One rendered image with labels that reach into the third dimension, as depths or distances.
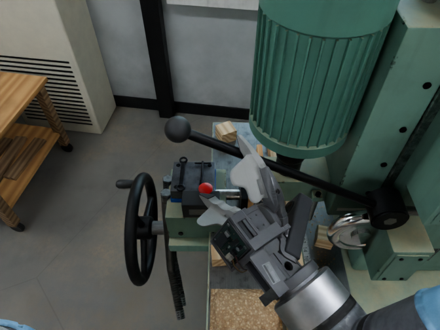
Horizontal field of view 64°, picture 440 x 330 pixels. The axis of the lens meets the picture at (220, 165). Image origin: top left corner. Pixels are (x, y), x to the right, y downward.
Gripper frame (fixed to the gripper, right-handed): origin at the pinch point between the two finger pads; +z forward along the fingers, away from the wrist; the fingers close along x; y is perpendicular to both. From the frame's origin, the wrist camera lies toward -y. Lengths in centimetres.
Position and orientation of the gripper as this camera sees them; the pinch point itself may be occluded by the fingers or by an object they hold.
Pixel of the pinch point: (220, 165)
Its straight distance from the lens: 54.0
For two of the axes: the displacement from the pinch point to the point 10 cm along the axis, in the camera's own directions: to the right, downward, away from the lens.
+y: -7.2, 3.0, -6.3
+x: -3.8, 5.9, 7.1
